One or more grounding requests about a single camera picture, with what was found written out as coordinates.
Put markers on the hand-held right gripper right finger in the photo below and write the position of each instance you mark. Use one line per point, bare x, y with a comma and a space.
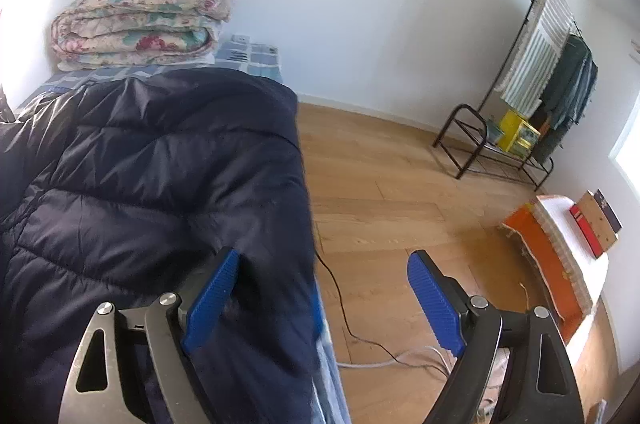
432, 299

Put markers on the dark green hanging clothes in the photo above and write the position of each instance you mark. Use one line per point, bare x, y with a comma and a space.
565, 89

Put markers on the red flat box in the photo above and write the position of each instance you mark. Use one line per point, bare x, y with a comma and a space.
587, 229

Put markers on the floral folded quilt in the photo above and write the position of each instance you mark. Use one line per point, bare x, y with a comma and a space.
140, 19

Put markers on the brown cardboard box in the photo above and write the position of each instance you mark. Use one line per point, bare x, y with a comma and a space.
597, 216

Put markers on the dark flat box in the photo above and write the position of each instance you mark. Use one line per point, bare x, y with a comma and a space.
609, 209

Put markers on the yellow box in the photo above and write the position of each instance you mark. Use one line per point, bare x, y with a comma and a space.
515, 129

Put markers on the window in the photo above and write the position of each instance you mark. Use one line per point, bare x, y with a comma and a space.
627, 149

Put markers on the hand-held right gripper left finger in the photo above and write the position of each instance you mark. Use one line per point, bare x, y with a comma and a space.
210, 299

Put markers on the blue white striped blanket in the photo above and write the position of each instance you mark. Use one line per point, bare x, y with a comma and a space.
250, 59

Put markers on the navy puffer jacket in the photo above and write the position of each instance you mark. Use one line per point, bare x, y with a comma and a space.
150, 179

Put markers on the striped hanging towel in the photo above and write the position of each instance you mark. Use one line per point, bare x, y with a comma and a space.
535, 49

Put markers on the black metal clothes rack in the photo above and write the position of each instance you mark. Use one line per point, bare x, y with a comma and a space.
460, 106

